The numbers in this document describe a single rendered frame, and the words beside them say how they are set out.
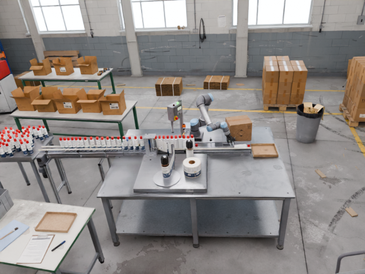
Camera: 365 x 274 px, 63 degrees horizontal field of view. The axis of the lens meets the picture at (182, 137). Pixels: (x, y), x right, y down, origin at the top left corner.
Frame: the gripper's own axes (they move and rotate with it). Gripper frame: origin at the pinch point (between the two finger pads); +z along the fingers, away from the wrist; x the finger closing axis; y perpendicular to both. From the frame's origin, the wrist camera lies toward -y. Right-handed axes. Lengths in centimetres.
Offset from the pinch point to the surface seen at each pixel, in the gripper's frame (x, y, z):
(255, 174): 18, 48, 16
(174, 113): -50, 1, -69
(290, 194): 47, 81, 27
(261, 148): 32.0, -5.2, 21.2
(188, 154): -47, 33, -27
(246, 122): 25.2, -25.1, -11.7
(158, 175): -83, 57, -27
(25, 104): -344, -154, -125
